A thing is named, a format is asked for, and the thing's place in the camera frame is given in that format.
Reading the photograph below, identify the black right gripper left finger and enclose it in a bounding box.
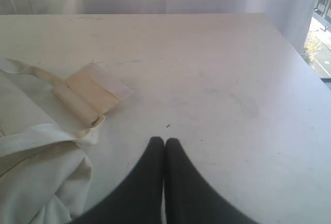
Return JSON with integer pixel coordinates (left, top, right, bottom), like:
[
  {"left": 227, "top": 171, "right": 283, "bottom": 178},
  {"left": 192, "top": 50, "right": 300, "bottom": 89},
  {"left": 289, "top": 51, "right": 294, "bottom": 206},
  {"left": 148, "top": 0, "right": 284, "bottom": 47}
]
[{"left": 73, "top": 137, "right": 164, "bottom": 224}]

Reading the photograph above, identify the beige duffel bag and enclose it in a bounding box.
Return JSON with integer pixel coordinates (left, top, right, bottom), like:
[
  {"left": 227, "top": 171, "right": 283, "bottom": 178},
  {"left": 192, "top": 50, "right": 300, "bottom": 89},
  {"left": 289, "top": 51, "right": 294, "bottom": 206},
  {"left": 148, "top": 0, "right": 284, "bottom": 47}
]
[{"left": 1, "top": 58, "right": 133, "bottom": 223}]

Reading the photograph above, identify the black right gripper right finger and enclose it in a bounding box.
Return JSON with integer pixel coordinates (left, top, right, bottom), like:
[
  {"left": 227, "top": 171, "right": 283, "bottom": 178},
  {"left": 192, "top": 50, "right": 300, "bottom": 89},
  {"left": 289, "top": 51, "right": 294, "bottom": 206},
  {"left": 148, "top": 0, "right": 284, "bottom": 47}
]
[{"left": 164, "top": 138, "right": 252, "bottom": 223}]

